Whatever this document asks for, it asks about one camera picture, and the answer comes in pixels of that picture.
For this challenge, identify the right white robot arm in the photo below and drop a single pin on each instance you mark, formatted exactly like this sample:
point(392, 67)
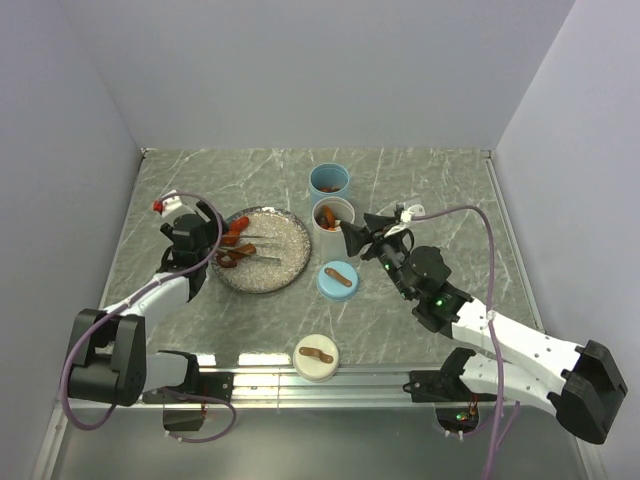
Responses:
point(580, 385)

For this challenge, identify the brown sausage toy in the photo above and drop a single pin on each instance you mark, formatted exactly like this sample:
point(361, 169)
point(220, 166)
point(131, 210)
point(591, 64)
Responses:
point(229, 257)

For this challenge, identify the white cylindrical container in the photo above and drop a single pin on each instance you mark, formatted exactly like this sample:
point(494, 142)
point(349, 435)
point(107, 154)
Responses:
point(327, 215)

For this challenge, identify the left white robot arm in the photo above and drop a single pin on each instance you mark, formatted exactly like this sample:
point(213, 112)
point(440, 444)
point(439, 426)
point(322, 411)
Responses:
point(107, 359)

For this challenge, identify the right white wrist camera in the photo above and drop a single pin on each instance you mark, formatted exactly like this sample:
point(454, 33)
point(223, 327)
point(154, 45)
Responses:
point(406, 215)

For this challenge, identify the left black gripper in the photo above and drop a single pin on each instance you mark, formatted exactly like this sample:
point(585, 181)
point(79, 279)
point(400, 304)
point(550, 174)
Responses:
point(212, 225)

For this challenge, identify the aluminium right side rail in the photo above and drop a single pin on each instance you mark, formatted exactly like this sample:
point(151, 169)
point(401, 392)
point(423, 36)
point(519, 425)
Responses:
point(486, 155)

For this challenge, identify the aluminium rail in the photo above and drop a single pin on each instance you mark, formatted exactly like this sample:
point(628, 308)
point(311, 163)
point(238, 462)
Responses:
point(486, 155)
point(378, 385)

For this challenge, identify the aluminium front rail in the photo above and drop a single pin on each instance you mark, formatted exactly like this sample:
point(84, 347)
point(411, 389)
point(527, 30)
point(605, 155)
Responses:
point(378, 385)

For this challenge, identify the white lid brown handle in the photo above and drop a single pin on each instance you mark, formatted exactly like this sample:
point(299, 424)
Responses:
point(316, 358)

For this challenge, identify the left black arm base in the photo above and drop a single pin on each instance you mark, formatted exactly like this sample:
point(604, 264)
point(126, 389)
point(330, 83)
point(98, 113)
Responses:
point(199, 410)

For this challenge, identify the red sausage toy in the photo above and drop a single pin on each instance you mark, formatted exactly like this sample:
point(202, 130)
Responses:
point(236, 228)

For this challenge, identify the speckled grey plate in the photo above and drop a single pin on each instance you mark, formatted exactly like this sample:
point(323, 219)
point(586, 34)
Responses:
point(292, 245)

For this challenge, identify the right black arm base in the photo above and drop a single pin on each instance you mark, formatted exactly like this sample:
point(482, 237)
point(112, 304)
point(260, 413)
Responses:
point(456, 406)

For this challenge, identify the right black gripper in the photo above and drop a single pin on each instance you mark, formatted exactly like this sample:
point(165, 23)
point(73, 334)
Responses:
point(356, 236)

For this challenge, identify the blue lid brown handle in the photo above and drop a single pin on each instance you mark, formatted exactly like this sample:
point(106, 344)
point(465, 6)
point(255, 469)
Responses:
point(337, 281)

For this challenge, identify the blue cylindrical container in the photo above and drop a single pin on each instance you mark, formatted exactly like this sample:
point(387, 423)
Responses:
point(327, 180)

